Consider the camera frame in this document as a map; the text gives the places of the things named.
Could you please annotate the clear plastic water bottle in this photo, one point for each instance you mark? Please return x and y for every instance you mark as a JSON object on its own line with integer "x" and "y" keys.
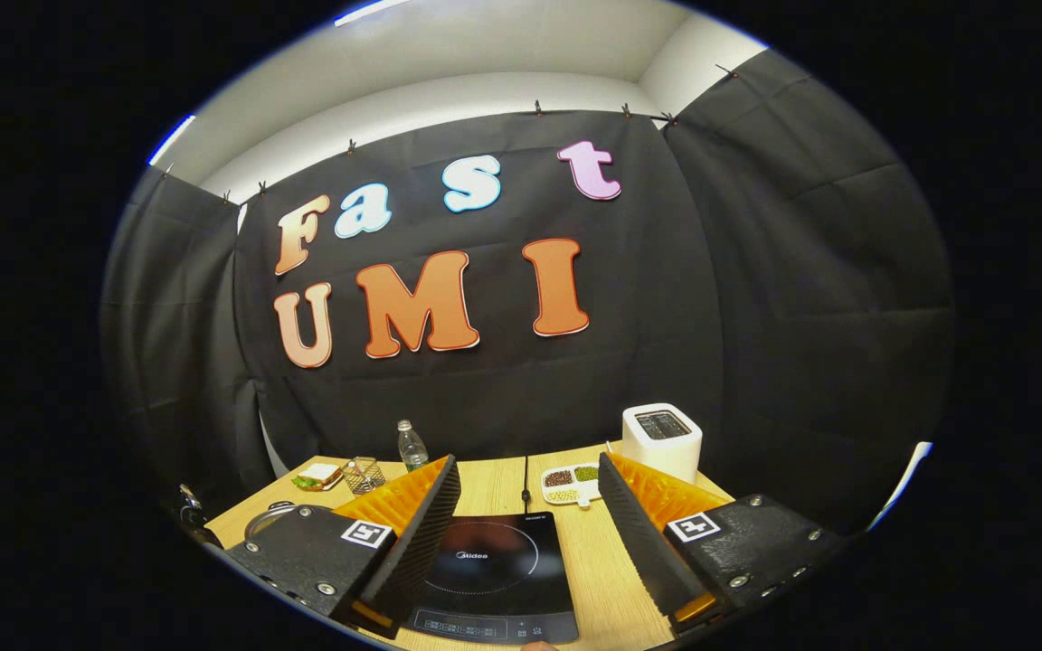
{"x": 412, "y": 452}

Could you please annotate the white divided dish of beans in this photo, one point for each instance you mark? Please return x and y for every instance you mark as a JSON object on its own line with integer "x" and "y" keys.
{"x": 569, "y": 484}

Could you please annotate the black induction cooktop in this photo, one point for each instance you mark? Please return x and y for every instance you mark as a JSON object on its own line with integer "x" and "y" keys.
{"x": 503, "y": 570}

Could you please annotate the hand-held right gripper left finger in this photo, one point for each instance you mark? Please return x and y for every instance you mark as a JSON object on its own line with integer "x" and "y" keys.
{"x": 421, "y": 542}

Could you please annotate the white toaster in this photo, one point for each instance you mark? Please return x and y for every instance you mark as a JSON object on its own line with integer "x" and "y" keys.
{"x": 661, "y": 443}

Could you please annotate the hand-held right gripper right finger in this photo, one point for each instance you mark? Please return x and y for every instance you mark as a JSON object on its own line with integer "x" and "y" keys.
{"x": 639, "y": 542}

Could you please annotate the black backdrop cloth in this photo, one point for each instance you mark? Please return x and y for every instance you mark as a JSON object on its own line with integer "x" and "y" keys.
{"x": 801, "y": 316}

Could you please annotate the sandwich with lettuce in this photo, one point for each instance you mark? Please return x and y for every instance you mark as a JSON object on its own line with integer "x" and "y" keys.
{"x": 317, "y": 476}

